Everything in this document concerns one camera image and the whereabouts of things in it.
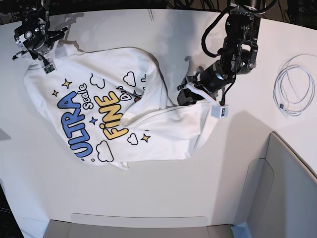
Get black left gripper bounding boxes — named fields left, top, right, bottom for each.
left=177, top=84, right=204, bottom=106

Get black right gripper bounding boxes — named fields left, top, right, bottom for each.
left=29, top=44, right=56, bottom=61

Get white printed t-shirt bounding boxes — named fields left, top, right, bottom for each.
left=24, top=44, right=218, bottom=170

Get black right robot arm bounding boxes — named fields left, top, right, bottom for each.
left=12, top=0, right=68, bottom=65

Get grey partition panel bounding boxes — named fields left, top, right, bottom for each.
left=231, top=132, right=317, bottom=238

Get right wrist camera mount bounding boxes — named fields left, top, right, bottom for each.
left=12, top=24, right=68, bottom=74

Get coiled white cable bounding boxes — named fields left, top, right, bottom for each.
left=272, top=54, right=316, bottom=117

